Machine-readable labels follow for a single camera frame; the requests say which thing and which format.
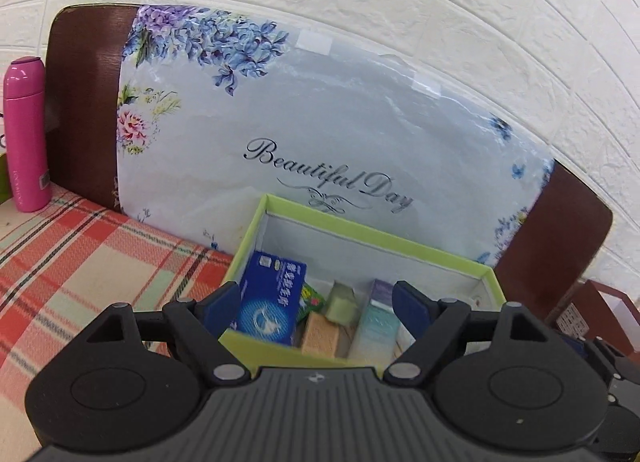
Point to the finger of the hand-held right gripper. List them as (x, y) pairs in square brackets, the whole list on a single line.
[(572, 344)]

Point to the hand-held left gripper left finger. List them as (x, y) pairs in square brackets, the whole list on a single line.
[(222, 307)]

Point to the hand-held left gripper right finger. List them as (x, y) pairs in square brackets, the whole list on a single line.
[(410, 307)]

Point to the teal purple box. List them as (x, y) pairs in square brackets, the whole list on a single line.
[(375, 332)]

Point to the tall blue box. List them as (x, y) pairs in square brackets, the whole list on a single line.
[(270, 302)]

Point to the pale green small box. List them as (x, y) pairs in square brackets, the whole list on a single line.
[(342, 304)]

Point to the light green cardboard box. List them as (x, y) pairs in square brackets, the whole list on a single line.
[(350, 262)]

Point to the green red packet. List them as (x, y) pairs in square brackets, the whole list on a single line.
[(311, 299)]

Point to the gold box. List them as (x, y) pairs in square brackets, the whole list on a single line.
[(322, 337)]

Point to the brown open box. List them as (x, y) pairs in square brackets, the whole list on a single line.
[(600, 307)]

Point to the plaid tablecloth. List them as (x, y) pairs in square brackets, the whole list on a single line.
[(75, 267)]

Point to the floral plastic bag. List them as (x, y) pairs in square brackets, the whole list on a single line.
[(325, 132)]

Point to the pink thermos bottle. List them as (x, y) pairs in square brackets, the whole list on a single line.
[(25, 142)]

